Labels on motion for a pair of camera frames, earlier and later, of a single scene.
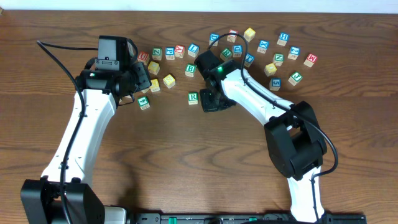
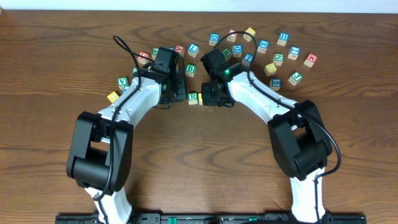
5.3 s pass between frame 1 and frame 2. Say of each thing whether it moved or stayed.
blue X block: stayed
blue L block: stayed
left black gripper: moved
